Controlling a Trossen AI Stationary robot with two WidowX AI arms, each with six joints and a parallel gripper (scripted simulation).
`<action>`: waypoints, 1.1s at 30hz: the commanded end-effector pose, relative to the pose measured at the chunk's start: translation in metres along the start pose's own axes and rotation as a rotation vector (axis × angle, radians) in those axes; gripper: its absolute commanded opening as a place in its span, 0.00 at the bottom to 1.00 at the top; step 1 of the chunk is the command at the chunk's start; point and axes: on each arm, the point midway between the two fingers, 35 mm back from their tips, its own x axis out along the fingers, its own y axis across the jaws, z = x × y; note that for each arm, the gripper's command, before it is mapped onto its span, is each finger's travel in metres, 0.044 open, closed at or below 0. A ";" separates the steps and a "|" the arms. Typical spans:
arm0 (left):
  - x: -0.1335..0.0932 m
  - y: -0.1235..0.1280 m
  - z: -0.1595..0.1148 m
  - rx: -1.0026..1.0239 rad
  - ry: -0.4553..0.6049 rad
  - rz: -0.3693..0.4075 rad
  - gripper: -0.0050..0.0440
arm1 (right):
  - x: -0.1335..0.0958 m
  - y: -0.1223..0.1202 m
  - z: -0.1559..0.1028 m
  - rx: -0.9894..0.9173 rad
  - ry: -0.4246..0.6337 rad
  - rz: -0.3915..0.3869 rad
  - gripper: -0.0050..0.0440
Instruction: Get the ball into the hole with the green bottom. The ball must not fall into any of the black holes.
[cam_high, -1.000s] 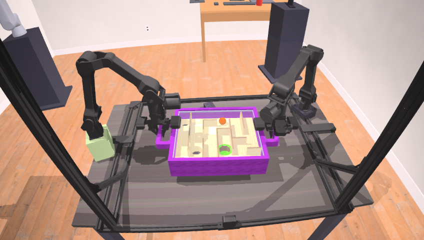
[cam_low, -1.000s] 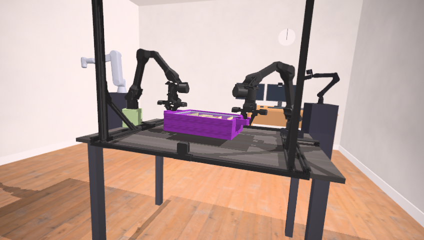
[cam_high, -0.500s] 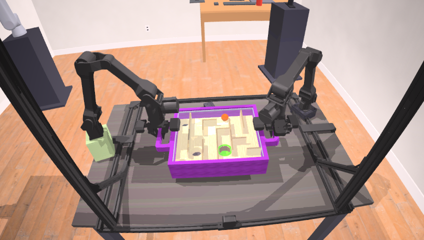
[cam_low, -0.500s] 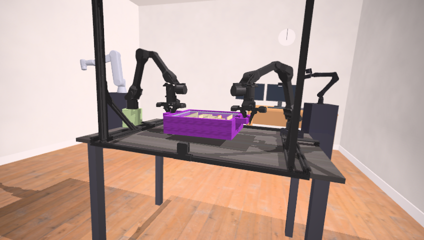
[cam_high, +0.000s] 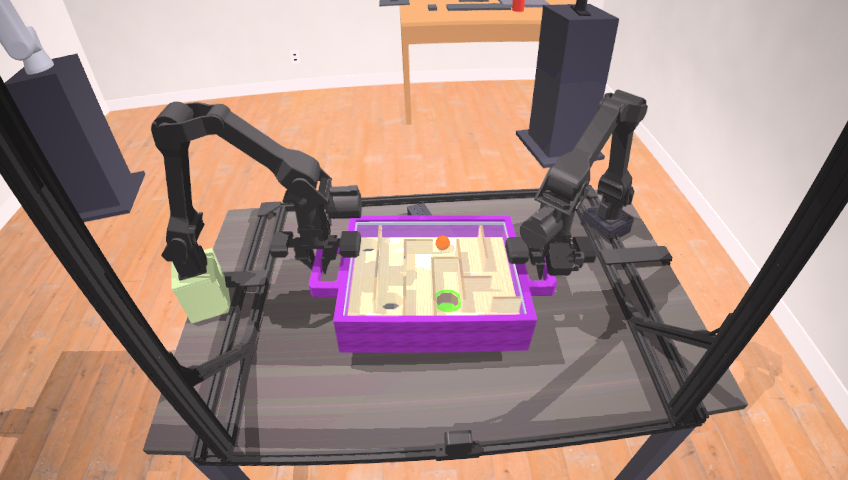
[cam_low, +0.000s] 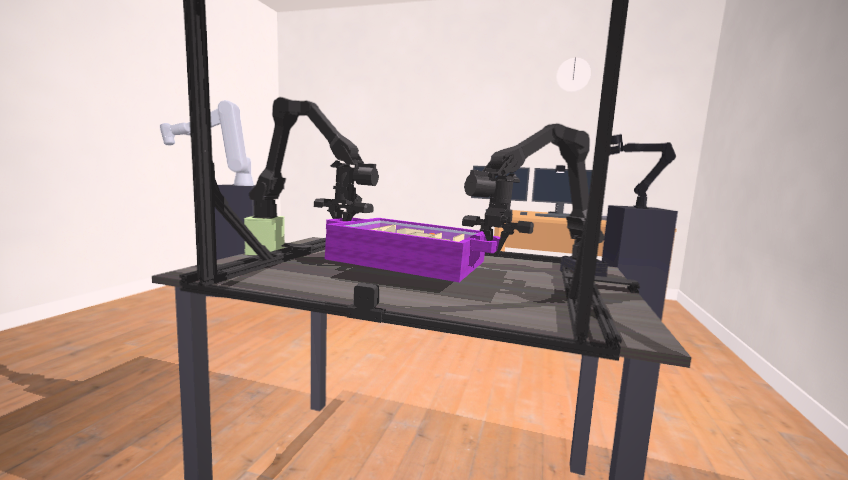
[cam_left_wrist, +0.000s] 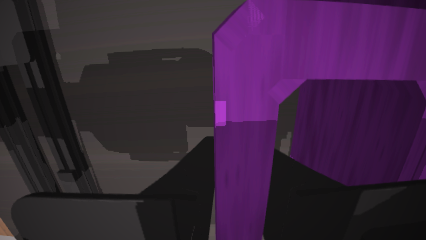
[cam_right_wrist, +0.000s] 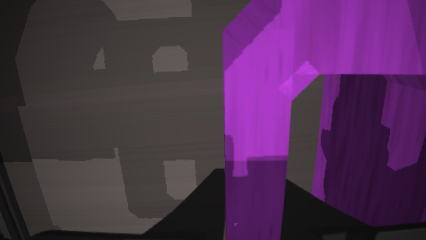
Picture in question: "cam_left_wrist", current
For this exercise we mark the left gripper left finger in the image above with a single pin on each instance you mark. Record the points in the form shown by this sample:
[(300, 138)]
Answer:
[(153, 214)]

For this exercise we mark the purple maze board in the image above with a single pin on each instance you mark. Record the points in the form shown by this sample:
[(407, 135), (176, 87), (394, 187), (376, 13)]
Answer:
[(368, 130)]

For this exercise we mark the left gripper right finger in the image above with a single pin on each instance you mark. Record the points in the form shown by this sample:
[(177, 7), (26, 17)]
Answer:
[(306, 205)]

